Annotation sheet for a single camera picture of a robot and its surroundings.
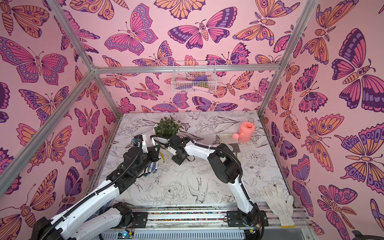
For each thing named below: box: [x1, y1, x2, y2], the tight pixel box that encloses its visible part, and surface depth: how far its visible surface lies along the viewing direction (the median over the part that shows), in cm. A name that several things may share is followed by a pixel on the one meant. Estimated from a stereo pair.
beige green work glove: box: [219, 133, 241, 153], surface depth 108 cm
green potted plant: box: [154, 115, 184, 138], surface depth 92 cm
